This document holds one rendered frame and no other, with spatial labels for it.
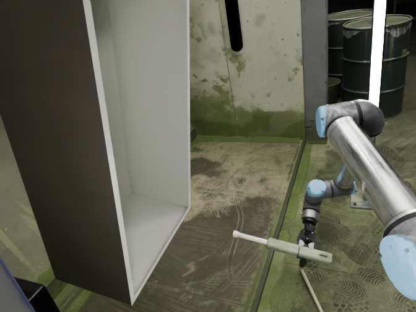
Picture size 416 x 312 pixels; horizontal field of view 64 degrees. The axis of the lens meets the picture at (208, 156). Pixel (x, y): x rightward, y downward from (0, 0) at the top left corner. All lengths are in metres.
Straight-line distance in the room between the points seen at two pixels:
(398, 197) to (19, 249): 1.84
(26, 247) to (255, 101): 2.12
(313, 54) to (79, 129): 2.25
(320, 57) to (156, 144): 1.71
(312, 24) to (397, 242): 2.19
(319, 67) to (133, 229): 1.98
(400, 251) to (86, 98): 0.82
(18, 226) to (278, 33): 2.28
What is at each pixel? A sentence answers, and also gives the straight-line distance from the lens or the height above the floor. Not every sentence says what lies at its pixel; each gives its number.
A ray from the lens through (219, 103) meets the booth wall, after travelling 3.23.
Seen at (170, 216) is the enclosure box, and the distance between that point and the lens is 1.71.
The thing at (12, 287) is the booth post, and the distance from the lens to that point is 0.30.
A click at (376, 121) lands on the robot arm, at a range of 1.36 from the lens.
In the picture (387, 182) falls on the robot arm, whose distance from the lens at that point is 1.03.
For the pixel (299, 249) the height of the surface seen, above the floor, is 0.26.
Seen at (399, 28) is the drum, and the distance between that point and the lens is 3.41.
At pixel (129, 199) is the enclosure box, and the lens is 1.84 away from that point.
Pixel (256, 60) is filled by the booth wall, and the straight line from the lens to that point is 2.99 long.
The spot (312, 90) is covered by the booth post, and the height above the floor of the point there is 0.51.
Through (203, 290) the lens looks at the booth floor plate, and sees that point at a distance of 1.91.
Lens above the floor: 1.48
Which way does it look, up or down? 28 degrees down
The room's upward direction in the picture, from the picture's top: 11 degrees counter-clockwise
